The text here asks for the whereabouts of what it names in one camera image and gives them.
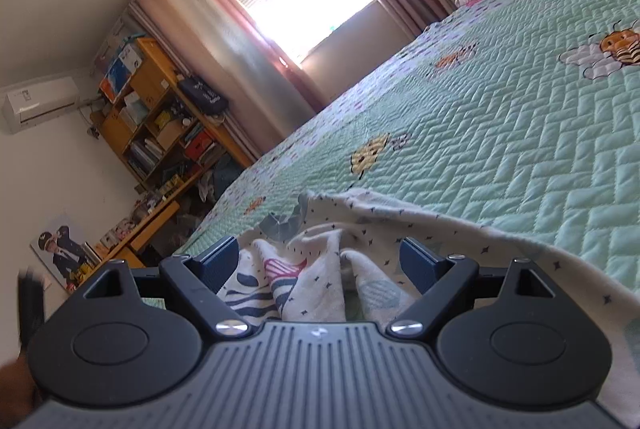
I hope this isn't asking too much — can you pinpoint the wall poster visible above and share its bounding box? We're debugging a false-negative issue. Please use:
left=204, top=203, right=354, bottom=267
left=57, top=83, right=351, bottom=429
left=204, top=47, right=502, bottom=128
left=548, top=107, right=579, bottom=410
left=30, top=214, right=91, bottom=292

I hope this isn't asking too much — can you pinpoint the green quilted bee bedspread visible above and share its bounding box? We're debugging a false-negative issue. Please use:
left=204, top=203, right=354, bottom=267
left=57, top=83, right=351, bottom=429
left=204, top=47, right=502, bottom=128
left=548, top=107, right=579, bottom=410
left=175, top=0, right=640, bottom=325

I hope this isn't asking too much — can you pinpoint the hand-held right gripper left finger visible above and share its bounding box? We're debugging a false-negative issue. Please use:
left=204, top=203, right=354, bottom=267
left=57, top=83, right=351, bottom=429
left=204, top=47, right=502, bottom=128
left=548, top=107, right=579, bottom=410
left=70, top=235, right=251, bottom=341

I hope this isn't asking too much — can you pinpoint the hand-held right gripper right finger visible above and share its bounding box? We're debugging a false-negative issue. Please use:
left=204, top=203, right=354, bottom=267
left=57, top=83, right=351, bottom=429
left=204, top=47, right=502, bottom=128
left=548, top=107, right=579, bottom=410
left=387, top=236, right=558, bottom=341

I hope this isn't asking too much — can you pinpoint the wooden bookshelf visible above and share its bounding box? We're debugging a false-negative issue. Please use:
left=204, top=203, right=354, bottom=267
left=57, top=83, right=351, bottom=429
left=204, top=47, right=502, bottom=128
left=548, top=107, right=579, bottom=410
left=90, top=36, right=256, bottom=190

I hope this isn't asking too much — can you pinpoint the white air conditioner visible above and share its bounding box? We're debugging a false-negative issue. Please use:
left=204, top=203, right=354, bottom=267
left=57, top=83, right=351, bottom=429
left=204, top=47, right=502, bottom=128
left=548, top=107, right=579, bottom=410
left=0, top=76, right=83, bottom=135

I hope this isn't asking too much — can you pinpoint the white printed shirt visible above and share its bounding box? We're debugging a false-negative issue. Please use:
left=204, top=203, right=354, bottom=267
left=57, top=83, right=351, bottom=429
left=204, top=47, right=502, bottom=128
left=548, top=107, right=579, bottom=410
left=217, top=188, right=640, bottom=415

